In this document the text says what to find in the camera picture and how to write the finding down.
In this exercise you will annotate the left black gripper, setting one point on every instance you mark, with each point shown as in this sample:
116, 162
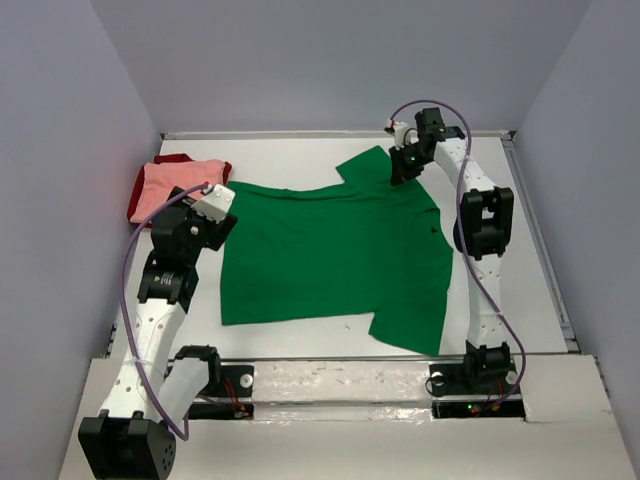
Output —
216, 232

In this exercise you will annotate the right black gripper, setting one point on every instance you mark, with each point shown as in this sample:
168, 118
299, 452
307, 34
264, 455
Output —
401, 173

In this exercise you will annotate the green t shirt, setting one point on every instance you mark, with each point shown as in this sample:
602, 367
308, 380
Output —
356, 247

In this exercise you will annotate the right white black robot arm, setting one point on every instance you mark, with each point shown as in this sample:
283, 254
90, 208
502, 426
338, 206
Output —
481, 233

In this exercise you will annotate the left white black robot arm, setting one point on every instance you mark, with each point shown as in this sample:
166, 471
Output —
135, 433

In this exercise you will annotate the pink folded t shirt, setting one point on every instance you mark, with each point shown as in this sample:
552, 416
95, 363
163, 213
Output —
170, 190

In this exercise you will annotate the white foam front board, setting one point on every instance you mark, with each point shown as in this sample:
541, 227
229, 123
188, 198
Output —
375, 420

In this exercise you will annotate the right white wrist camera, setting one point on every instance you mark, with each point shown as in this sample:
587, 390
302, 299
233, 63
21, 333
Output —
402, 133

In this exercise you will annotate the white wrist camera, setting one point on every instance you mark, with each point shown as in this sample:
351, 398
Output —
402, 133
215, 203

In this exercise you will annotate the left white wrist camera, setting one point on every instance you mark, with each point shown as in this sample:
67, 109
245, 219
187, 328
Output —
215, 203

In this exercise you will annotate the aluminium table frame rail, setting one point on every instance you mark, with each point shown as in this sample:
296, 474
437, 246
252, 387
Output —
280, 134

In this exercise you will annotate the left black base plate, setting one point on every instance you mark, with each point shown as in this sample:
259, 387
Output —
228, 400

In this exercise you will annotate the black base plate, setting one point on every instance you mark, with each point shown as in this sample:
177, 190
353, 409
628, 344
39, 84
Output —
228, 400
455, 397

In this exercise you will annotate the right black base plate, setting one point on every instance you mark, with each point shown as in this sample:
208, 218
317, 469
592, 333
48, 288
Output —
455, 397

